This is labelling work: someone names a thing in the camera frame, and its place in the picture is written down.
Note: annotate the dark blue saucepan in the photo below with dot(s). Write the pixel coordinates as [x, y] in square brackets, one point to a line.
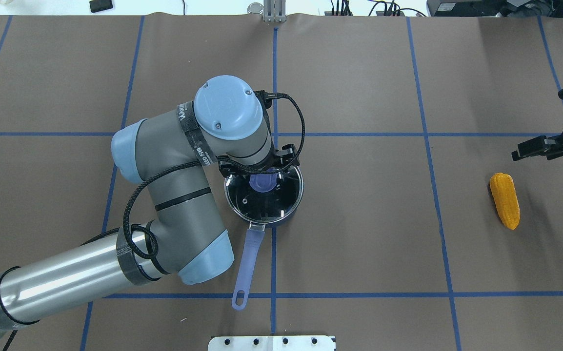
[252, 241]

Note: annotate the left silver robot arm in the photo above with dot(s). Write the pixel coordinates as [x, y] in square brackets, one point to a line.
[171, 223]

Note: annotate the glass pot lid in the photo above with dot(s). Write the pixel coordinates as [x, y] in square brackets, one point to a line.
[265, 199]

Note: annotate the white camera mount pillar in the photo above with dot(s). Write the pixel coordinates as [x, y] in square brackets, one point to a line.
[273, 343]

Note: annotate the aluminium frame post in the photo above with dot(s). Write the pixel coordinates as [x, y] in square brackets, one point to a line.
[274, 11]

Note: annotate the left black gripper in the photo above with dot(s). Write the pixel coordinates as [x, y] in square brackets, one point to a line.
[226, 168]

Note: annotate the small black square pad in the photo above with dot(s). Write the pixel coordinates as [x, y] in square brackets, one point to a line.
[97, 6]

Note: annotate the yellow corn cob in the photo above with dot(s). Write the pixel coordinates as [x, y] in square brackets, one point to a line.
[505, 198]

